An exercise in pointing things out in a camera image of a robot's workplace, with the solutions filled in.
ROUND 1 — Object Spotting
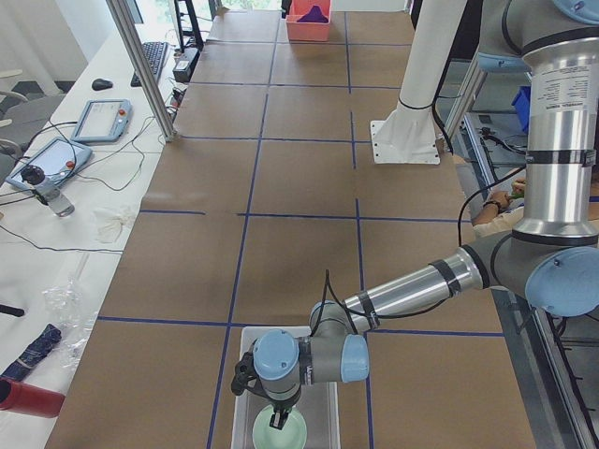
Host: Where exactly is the folded blue umbrella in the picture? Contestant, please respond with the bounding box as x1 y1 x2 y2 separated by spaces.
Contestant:
1 324 62 382

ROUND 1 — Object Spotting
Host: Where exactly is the purple cloth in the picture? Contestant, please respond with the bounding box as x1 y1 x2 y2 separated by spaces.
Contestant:
297 5 329 23

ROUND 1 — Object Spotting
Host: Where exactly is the black computer mouse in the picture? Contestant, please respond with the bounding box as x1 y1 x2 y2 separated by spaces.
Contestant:
91 79 113 92

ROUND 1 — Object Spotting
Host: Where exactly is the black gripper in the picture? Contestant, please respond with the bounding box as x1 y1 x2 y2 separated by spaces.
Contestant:
262 387 301 430

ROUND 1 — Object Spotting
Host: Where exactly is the black keyboard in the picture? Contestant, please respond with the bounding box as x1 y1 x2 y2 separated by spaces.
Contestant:
141 41 169 82

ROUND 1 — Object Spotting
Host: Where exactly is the red water bottle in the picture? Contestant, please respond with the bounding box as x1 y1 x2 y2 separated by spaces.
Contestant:
1 378 66 418

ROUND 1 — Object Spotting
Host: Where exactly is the person in beige shirt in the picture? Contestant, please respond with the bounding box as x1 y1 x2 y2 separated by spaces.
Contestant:
472 178 526 238

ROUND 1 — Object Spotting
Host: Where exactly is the black computer box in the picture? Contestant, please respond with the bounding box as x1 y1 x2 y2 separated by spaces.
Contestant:
172 48 200 83

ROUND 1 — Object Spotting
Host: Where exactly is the left teach pendant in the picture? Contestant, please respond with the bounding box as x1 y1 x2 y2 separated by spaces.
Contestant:
6 138 93 190

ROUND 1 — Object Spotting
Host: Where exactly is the clear water bottle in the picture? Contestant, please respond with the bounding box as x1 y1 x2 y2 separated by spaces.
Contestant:
21 165 75 217

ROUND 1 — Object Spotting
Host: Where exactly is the right teach pendant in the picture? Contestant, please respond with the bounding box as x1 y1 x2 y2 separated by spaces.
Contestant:
70 99 132 145

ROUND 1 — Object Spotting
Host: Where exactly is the pink plastic bin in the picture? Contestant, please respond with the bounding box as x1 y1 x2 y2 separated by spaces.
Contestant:
285 0 331 42

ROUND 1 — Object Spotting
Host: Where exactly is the aluminium frame post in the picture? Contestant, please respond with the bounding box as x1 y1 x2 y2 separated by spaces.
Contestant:
106 0 176 142

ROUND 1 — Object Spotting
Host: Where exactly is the clear plastic storage box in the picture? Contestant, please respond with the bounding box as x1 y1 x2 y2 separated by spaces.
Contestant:
229 326 342 449

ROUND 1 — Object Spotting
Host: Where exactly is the teach pendant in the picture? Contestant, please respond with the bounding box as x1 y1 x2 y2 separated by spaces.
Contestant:
70 99 132 145
6 138 93 190

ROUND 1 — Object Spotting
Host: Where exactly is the white crumpled tissue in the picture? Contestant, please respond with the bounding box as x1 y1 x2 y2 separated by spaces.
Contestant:
93 206 137 243

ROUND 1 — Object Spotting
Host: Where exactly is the mint green bowl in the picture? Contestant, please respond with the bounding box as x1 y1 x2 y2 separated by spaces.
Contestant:
252 405 307 449

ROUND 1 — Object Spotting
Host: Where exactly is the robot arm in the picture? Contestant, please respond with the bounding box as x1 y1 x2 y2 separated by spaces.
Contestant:
236 1 598 430

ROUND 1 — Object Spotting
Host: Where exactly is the crumpled clear plastic wrap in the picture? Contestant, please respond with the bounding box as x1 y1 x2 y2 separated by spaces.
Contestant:
42 279 98 372

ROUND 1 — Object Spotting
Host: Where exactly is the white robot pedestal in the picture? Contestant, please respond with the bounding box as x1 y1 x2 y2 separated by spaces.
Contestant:
371 0 467 165

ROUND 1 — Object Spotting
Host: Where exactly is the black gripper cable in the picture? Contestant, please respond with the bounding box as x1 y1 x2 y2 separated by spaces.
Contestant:
308 268 450 338

